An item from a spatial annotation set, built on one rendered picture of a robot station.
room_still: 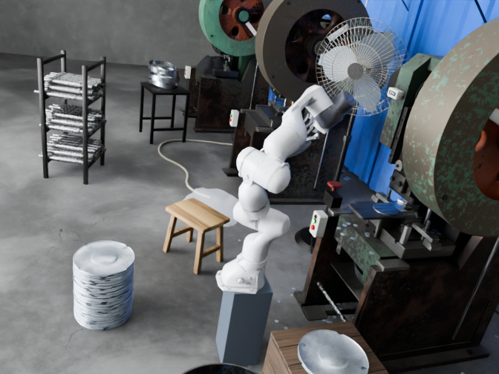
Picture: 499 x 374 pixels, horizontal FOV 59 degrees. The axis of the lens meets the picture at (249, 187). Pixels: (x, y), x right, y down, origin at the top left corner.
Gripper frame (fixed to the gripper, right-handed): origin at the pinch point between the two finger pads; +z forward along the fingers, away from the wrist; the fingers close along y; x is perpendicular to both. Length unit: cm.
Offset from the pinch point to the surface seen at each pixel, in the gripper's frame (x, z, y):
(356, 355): 6, -2, -99
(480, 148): -27, -65, -36
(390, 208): -39, -5, -42
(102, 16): -71, 466, 433
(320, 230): -21, 30, -41
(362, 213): -21.1, -4.0, -41.8
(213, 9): -84, 164, 213
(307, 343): 21, 8, -90
